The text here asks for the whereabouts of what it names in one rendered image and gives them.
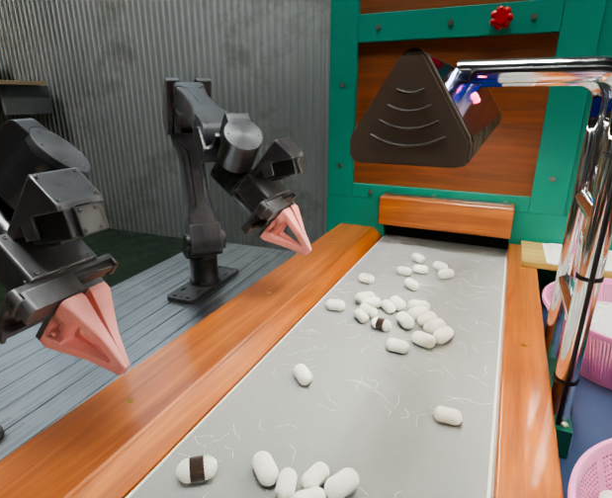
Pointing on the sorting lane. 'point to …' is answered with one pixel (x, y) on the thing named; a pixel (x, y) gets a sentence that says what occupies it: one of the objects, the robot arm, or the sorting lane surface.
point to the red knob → (501, 18)
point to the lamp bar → (425, 116)
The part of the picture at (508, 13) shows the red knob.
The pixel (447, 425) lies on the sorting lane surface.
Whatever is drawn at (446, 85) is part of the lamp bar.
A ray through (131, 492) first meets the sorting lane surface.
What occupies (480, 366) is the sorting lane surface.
